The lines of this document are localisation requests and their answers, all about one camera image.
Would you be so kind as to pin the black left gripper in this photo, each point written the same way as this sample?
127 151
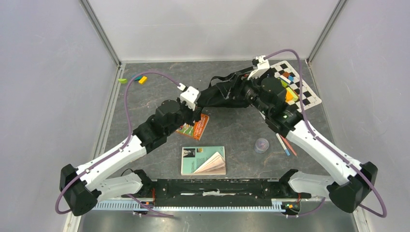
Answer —
193 113

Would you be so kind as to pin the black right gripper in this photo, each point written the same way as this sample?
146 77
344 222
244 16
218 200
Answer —
241 81

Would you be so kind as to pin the black student backpack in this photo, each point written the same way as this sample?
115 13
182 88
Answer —
220 94

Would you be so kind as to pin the teal paperback book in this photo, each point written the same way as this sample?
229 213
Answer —
203 160

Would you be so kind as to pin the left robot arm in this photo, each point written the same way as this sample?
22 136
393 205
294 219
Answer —
82 187

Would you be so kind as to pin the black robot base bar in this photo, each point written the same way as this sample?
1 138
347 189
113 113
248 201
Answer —
215 192

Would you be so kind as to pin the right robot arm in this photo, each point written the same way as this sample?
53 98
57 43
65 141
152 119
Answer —
349 181

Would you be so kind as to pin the orange treehouse book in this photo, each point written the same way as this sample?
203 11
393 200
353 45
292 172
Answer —
196 131

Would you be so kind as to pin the green white block stack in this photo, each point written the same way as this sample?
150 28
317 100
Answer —
285 81

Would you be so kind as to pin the brown blue block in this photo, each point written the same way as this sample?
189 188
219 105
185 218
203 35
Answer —
288 76

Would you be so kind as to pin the orange green block stack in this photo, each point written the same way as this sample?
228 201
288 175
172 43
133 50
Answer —
291 95

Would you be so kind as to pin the yellow toy block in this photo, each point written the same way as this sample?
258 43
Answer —
142 80

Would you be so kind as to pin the teal toy block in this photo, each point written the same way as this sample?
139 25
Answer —
136 77

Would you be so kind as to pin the blue white pen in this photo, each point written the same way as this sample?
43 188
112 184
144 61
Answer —
282 144

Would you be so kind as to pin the green half-round block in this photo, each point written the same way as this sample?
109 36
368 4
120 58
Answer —
123 80

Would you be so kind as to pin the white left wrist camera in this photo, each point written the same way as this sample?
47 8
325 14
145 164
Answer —
190 97

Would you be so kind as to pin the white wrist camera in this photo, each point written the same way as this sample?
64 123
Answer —
260 65
190 97

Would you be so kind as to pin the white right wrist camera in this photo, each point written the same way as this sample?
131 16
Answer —
260 65

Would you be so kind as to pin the aluminium frame rail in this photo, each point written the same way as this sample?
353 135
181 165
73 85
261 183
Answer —
109 106

